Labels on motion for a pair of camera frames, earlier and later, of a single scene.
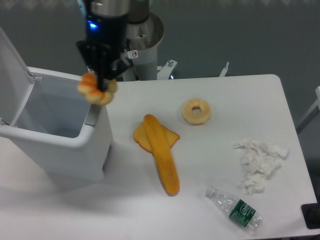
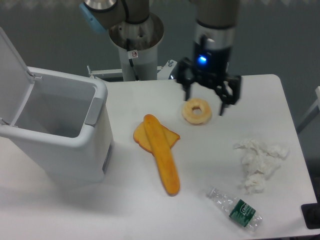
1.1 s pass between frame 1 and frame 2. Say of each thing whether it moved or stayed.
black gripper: moved
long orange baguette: stayed
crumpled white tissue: stayed
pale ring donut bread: stayed
